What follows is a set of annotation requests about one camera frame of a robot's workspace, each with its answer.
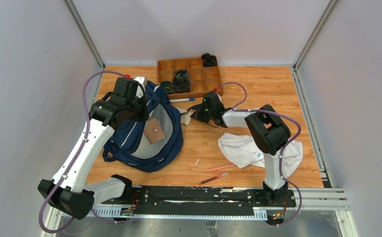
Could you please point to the white blue marker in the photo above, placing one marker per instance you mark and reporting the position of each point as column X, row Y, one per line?
column 181, row 100

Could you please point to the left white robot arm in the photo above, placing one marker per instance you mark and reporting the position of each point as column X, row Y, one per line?
column 67, row 190

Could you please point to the red clear-capped pen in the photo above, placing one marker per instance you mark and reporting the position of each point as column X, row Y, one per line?
column 213, row 178

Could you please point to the navy blue backpack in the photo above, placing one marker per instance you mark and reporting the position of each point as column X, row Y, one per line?
column 130, row 146

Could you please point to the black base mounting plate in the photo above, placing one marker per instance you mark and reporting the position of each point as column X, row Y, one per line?
column 199, row 201

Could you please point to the white cloth garment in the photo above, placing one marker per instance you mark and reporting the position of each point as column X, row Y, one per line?
column 242, row 151

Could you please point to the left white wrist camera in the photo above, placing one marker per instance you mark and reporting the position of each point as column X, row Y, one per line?
column 141, row 86

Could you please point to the wooden compartment tray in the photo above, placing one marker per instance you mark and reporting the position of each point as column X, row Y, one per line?
column 201, row 79

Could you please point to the pink pen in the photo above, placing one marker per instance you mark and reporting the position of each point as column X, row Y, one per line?
column 220, row 168

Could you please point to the black rolled belt left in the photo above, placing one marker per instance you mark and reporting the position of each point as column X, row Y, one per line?
column 168, row 87

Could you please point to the black rolled belt middle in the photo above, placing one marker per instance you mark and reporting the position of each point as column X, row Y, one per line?
column 181, row 81

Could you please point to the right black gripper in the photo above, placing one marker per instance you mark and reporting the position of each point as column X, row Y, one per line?
column 198, row 115

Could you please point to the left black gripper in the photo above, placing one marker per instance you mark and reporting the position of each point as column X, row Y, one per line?
column 138, row 109

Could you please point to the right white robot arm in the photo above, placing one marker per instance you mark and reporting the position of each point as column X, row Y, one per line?
column 268, row 130

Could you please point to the aluminium frame rail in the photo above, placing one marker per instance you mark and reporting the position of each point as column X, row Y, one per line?
column 315, row 199

